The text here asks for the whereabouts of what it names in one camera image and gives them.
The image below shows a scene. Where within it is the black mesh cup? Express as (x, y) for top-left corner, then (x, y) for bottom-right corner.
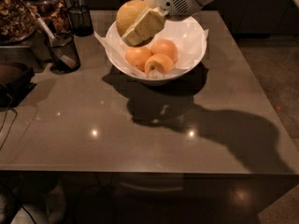
(67, 6), (93, 36)
(45, 33), (80, 74)

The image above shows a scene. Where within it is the right back orange in bowl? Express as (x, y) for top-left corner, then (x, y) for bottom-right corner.
(150, 39), (178, 63)

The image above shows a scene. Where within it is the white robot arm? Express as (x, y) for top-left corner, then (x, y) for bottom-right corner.
(116, 0), (215, 47)

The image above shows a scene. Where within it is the metal serving scoop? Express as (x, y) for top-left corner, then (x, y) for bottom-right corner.
(5, 0), (76, 69)

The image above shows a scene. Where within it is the left orange in bowl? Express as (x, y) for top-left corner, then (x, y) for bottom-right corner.
(125, 47), (152, 72)

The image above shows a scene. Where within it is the white paper liner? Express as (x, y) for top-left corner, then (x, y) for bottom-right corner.
(93, 16), (210, 79)

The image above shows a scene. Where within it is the large yellow-orange top orange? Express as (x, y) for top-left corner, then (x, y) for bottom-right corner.
(116, 0), (149, 36)

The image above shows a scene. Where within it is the tray of nuts left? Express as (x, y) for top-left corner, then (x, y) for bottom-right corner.
(0, 0), (36, 46)

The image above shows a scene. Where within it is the orange in bowl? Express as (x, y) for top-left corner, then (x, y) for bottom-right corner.
(150, 39), (178, 63)
(145, 53), (175, 75)
(125, 47), (152, 72)

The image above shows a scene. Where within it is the white bowl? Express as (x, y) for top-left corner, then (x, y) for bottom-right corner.
(105, 14), (208, 87)

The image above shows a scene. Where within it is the black cable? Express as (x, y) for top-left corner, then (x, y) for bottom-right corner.
(0, 91), (19, 151)

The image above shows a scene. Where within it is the black mesh cup back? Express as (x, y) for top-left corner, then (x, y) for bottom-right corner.
(67, 6), (93, 36)

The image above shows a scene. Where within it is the glass jar of snacks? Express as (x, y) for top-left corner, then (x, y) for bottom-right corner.
(24, 0), (71, 33)

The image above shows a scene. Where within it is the dark brown box device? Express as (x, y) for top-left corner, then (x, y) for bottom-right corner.
(0, 63), (35, 107)

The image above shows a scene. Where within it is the black mesh cup front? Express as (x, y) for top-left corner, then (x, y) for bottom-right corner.
(45, 33), (80, 74)

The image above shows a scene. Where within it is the front orange in bowl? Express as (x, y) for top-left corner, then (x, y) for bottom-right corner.
(145, 53), (175, 75)

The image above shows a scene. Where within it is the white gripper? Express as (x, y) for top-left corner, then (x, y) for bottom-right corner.
(121, 0), (202, 47)

